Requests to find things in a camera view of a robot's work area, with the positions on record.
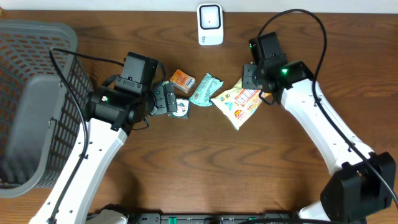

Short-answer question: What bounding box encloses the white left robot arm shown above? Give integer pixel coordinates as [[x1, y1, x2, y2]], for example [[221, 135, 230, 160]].
[[31, 83, 177, 223]]

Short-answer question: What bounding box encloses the teal small snack box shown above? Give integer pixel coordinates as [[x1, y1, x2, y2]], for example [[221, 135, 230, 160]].
[[162, 81, 190, 119]]

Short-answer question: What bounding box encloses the orange small snack box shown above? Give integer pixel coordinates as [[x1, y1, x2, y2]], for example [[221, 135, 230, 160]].
[[169, 69, 196, 93]]

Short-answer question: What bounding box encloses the yellow snack bag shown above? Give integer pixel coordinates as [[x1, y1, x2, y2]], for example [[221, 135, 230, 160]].
[[210, 79, 263, 130]]

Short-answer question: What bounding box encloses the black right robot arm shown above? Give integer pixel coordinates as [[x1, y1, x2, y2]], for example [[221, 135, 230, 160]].
[[243, 61, 397, 223]]

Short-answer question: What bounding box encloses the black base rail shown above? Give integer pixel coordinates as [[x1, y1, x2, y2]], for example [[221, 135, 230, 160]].
[[86, 212, 299, 224]]

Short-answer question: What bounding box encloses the grey plastic mesh basket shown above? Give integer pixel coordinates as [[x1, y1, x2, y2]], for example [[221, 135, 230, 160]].
[[1, 20, 93, 198]]

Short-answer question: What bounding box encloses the white barcode scanner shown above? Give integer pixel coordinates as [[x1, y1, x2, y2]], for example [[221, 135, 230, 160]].
[[197, 3, 224, 45]]

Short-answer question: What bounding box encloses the teal snack packet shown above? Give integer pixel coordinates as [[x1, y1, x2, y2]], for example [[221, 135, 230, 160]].
[[189, 73, 224, 107]]

